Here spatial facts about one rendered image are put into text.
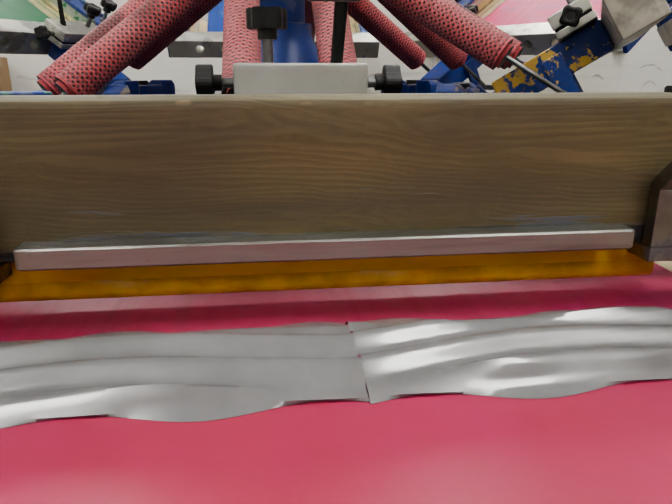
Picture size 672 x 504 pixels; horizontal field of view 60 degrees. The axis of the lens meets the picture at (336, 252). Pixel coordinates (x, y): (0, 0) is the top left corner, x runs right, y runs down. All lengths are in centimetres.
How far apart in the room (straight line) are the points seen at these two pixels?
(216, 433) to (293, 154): 13
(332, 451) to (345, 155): 14
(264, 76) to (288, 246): 31
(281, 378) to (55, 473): 8
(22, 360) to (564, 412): 21
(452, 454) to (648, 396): 9
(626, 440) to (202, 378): 15
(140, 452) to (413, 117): 18
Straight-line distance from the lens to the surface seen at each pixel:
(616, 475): 21
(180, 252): 28
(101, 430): 22
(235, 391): 22
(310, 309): 30
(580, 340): 28
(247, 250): 27
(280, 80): 56
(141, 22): 94
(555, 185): 31
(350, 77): 57
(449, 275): 32
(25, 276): 32
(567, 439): 22
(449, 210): 30
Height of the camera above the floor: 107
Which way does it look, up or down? 17 degrees down
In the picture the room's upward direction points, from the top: straight up
